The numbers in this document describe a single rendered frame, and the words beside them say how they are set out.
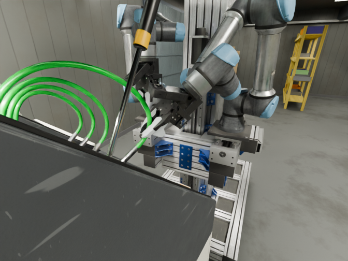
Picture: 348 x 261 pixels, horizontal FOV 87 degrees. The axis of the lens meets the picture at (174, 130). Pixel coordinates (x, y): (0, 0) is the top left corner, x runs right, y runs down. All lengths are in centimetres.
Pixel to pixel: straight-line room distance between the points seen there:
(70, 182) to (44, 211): 3
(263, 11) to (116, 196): 81
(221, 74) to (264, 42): 38
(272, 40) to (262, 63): 9
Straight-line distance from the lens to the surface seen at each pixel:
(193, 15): 127
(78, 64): 49
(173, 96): 52
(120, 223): 28
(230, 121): 106
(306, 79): 590
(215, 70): 54
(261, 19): 89
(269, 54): 92
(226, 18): 89
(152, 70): 77
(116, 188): 24
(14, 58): 243
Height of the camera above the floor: 145
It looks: 23 degrees down
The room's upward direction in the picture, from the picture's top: 1 degrees clockwise
